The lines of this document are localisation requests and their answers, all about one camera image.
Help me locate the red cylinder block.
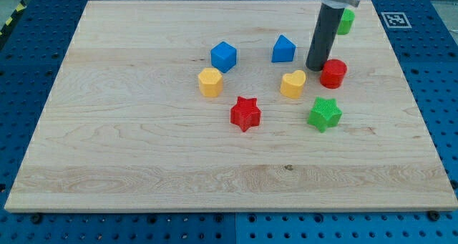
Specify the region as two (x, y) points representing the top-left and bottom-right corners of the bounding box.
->
(320, 59), (348, 89)

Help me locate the blue triangle block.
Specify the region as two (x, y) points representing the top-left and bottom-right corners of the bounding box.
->
(271, 35), (296, 63)

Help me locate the yellow heart block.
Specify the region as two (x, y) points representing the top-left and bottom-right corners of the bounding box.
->
(280, 70), (306, 99)

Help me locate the blue cube block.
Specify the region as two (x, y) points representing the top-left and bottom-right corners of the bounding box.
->
(210, 42), (237, 73)

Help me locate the green star block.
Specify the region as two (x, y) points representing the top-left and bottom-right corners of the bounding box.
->
(307, 97), (342, 132)

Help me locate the red star block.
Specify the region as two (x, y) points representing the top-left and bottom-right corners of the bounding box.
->
(230, 96), (261, 132)

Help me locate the yellow hexagon block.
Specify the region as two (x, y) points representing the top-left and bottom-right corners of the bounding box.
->
(198, 68), (223, 97)

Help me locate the green cylinder block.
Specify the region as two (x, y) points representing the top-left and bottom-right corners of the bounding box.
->
(337, 9), (355, 35)

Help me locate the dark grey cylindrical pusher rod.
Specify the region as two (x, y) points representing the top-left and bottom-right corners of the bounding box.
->
(306, 4), (344, 72)

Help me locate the light wooden board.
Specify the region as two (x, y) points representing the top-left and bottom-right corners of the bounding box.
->
(5, 1), (457, 213)

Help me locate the white fiducial marker tag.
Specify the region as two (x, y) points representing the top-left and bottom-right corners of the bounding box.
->
(381, 11), (411, 29)

